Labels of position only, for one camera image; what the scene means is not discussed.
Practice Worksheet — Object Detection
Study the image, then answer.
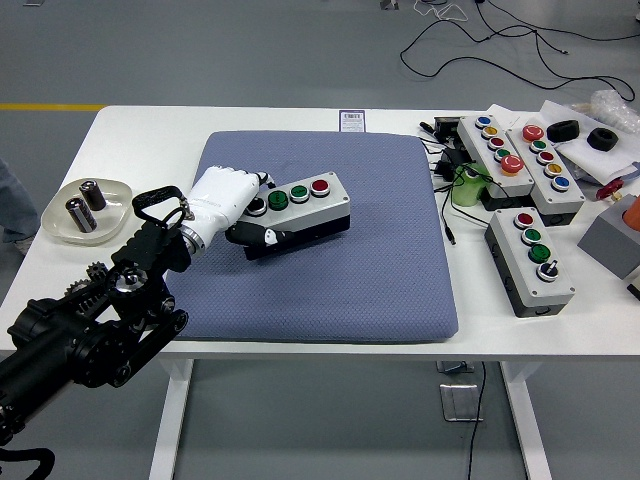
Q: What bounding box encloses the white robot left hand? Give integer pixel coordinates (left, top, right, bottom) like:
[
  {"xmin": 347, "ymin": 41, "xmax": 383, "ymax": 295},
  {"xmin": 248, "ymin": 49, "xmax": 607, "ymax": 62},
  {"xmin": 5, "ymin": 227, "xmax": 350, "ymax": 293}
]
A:
[{"xmin": 184, "ymin": 165, "xmax": 298, "ymax": 248}]

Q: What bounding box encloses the grey button box black base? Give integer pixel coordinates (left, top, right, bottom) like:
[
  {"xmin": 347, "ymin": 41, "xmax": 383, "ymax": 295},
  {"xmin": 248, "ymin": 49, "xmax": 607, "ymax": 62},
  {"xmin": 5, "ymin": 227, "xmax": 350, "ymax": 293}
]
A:
[{"xmin": 234, "ymin": 171, "xmax": 352, "ymax": 262}]

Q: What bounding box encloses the five-button box with yellow button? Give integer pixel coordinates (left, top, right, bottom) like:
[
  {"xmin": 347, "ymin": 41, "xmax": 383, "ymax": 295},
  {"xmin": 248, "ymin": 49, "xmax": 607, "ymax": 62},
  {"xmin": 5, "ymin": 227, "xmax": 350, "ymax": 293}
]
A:
[{"xmin": 456, "ymin": 114, "xmax": 536, "ymax": 211}]

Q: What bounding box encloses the five-button box with two green buttons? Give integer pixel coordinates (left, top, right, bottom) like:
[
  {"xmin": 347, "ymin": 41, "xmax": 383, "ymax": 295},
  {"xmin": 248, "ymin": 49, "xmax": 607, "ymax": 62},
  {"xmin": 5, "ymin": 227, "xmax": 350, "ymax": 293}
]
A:
[{"xmin": 504, "ymin": 122, "xmax": 586, "ymax": 227}]

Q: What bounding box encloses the dark cylindrical capacitor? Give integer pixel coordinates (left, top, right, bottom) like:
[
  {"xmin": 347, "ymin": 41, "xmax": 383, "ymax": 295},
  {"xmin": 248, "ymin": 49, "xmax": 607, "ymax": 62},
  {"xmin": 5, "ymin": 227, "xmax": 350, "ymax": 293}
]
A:
[
  {"xmin": 79, "ymin": 179, "xmax": 107, "ymax": 212},
  {"xmin": 66, "ymin": 196, "xmax": 97, "ymax": 234}
]

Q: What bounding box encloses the barcode label sticker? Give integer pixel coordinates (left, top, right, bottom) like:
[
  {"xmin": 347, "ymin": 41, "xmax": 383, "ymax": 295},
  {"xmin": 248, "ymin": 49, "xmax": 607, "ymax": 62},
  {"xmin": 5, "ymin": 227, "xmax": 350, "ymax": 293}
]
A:
[{"xmin": 338, "ymin": 109, "xmax": 367, "ymax": 133}]

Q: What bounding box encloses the blue-grey mesh mat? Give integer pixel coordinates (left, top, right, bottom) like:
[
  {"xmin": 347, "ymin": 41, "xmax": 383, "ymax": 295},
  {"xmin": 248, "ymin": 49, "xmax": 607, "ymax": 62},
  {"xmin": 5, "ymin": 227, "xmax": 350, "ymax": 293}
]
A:
[{"xmin": 167, "ymin": 130, "xmax": 460, "ymax": 345}]

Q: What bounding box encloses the white shallow dish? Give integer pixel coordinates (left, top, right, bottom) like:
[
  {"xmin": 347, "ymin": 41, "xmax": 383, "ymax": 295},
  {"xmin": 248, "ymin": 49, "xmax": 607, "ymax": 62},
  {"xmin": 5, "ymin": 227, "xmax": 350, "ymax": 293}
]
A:
[{"xmin": 40, "ymin": 177, "xmax": 135, "ymax": 247}]

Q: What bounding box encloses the yellow floor tape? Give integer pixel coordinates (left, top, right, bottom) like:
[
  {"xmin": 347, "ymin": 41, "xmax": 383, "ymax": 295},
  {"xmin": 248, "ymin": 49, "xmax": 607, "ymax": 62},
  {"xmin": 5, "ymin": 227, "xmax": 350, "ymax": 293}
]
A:
[{"xmin": 0, "ymin": 103, "xmax": 106, "ymax": 112}]

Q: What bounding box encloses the person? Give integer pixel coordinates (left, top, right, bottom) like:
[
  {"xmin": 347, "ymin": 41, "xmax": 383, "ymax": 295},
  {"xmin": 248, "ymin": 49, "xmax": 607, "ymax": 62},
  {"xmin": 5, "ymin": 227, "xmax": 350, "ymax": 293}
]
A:
[{"xmin": 0, "ymin": 157, "xmax": 41, "ymax": 256}]

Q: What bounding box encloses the black box device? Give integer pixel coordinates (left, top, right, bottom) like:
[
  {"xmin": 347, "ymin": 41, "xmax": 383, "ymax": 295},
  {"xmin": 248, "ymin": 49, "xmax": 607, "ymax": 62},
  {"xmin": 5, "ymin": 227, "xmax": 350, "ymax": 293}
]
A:
[{"xmin": 432, "ymin": 116, "xmax": 464, "ymax": 144}]

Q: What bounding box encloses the black power adapter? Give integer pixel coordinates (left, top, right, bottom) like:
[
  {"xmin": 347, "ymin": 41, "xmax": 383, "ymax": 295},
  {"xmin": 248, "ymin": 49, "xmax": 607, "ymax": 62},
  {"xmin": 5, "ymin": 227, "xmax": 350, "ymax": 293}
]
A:
[{"xmin": 433, "ymin": 147, "xmax": 476, "ymax": 182}]

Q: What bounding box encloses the white table leg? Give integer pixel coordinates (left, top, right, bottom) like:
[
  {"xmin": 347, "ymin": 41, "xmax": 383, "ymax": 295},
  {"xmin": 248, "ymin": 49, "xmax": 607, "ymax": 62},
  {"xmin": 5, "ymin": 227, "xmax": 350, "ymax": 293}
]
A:
[
  {"xmin": 148, "ymin": 357, "xmax": 196, "ymax": 480},
  {"xmin": 499, "ymin": 360, "xmax": 554, "ymax": 480}
]

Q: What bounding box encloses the green plastic cylinder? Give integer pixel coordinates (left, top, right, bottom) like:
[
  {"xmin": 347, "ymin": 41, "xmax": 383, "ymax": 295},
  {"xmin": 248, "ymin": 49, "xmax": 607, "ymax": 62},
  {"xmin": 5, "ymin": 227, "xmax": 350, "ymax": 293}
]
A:
[{"xmin": 452, "ymin": 164, "xmax": 491, "ymax": 207}]

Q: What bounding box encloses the metal floor socket plate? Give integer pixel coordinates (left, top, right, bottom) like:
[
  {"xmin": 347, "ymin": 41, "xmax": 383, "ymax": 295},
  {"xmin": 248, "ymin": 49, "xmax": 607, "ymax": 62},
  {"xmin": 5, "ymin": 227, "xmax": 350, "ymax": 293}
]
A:
[{"xmin": 438, "ymin": 382, "xmax": 485, "ymax": 424}]

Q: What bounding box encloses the white paper sheet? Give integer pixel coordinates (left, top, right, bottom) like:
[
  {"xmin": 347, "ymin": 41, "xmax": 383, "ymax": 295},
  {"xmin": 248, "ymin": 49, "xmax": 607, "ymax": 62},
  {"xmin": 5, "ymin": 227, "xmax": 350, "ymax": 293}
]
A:
[{"xmin": 539, "ymin": 99, "xmax": 640, "ymax": 186}]

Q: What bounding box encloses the grey block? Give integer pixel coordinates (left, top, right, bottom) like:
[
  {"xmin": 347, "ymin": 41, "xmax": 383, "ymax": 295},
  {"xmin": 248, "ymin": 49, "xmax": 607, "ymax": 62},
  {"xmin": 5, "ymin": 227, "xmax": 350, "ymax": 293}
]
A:
[{"xmin": 577, "ymin": 192, "xmax": 640, "ymax": 281}]

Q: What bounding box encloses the clear bubble wrap bag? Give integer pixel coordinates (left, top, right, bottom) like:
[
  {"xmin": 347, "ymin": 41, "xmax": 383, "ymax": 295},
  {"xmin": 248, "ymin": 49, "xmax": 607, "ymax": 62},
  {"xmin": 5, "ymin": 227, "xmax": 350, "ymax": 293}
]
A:
[{"xmin": 589, "ymin": 89, "xmax": 640, "ymax": 134}]

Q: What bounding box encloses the orange cylinder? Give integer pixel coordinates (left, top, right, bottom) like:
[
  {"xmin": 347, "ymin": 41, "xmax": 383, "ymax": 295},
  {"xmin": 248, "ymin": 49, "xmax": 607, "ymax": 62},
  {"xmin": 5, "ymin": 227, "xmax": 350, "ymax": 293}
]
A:
[{"xmin": 621, "ymin": 194, "xmax": 640, "ymax": 229}]

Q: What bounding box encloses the black cord with plug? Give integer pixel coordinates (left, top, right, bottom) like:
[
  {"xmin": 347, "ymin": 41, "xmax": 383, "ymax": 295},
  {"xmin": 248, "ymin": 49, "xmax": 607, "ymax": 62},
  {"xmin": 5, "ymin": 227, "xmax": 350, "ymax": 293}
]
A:
[{"xmin": 417, "ymin": 121, "xmax": 494, "ymax": 247}]

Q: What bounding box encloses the four-button box with selector switch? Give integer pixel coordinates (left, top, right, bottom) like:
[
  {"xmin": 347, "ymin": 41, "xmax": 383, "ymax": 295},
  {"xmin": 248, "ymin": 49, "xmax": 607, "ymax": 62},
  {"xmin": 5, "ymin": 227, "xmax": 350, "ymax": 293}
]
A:
[{"xmin": 483, "ymin": 207, "xmax": 576, "ymax": 319}]

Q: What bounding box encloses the white floor cable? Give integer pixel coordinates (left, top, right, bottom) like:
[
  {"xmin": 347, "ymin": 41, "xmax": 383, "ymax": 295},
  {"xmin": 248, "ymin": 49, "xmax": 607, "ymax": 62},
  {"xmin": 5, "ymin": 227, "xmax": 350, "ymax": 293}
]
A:
[{"xmin": 414, "ymin": 0, "xmax": 469, "ymax": 24}]

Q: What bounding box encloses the black floor cable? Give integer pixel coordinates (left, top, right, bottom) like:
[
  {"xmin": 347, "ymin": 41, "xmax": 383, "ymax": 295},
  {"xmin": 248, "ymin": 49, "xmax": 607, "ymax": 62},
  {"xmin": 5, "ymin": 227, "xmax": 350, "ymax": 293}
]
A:
[{"xmin": 399, "ymin": 0, "xmax": 640, "ymax": 101}]

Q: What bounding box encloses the black hanging cable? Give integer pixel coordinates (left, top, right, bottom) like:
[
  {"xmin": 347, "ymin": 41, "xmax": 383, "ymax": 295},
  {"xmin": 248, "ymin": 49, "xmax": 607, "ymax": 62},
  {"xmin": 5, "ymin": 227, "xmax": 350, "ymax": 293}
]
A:
[{"xmin": 467, "ymin": 360, "xmax": 487, "ymax": 480}]

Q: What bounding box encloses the red valve handle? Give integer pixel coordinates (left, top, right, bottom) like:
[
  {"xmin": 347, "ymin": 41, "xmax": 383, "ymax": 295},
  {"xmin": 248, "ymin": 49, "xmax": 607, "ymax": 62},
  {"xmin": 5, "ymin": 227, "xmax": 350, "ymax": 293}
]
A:
[{"xmin": 594, "ymin": 179, "xmax": 624, "ymax": 202}]

